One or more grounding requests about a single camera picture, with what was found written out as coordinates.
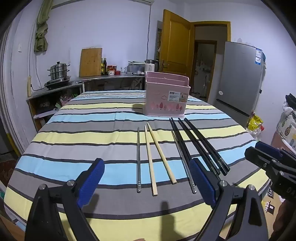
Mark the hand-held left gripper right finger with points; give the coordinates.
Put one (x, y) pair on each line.
(203, 183)

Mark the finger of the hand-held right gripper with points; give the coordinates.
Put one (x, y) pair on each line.
(268, 148)
(259, 157)

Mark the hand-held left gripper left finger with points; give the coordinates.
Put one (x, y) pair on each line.
(91, 183)

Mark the steel chopstick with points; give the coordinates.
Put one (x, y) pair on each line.
(183, 162)
(138, 162)

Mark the wooden chopstick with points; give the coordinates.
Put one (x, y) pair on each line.
(150, 162)
(161, 153)

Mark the pink plastic utensil basket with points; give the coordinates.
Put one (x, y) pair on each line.
(159, 97)

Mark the person's right forearm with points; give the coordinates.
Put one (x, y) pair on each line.
(285, 220)

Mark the pineapple print bag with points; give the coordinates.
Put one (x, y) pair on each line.
(288, 129)

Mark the yellow snack bag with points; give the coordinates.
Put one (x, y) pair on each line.
(254, 121)

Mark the striped tablecloth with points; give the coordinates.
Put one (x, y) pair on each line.
(92, 129)

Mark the grey refrigerator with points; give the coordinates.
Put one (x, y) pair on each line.
(240, 78)

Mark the small pink storage basket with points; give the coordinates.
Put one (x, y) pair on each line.
(66, 101)

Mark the low metal-topped stand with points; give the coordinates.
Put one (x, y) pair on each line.
(40, 95)

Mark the black cooktop stove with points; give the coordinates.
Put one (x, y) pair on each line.
(57, 83)

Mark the steel kitchen rack table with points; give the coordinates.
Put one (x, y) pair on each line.
(111, 77)

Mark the red-lidded jar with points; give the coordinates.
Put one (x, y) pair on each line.
(111, 70)

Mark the yellow oil bottle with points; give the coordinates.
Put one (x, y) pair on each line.
(102, 68)

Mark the beige power strip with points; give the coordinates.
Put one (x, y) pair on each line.
(29, 85)

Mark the dark sauce bottle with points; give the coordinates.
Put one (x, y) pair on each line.
(105, 67)

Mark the steel steamer pot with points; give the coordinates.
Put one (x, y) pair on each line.
(58, 70)

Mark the clear drinking glass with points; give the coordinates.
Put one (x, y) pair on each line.
(123, 70)

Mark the wooden cutting board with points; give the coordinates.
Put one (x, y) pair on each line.
(90, 62)

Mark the clear plastic storage box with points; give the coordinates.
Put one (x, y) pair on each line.
(136, 68)

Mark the white electric kettle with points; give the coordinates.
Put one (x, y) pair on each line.
(150, 67)

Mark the yellow wooden door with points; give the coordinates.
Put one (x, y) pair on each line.
(175, 46)

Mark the green knotted curtain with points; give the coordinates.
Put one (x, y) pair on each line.
(41, 34)

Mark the yellow door frame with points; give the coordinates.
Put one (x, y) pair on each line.
(211, 23)

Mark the white wall switch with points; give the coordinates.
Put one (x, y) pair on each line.
(20, 47)

